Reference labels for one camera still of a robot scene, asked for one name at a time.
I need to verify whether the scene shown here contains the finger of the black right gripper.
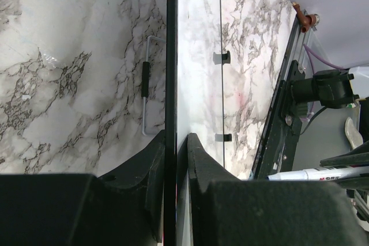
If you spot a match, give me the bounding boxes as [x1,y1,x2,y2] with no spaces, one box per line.
[320,141,369,167]
[336,175,368,200]

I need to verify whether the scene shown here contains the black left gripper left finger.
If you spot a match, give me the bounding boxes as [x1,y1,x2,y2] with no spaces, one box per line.
[1,131,165,245]

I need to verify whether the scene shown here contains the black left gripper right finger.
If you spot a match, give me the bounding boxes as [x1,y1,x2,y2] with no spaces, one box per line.
[187,133,366,245]

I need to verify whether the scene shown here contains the white marker pen blue cap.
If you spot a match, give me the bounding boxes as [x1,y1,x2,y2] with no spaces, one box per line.
[266,166,368,181]

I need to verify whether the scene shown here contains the white whiteboard with black rim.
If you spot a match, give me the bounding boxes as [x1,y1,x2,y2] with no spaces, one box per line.
[163,0,224,245]

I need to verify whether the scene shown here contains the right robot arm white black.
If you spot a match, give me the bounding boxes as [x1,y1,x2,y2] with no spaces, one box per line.
[290,66,368,191]

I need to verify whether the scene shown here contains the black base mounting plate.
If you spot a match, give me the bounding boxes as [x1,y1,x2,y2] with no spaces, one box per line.
[251,60,305,179]

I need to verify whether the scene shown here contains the aluminium frame rail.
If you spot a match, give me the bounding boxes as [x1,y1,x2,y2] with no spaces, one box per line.
[278,17,328,80]

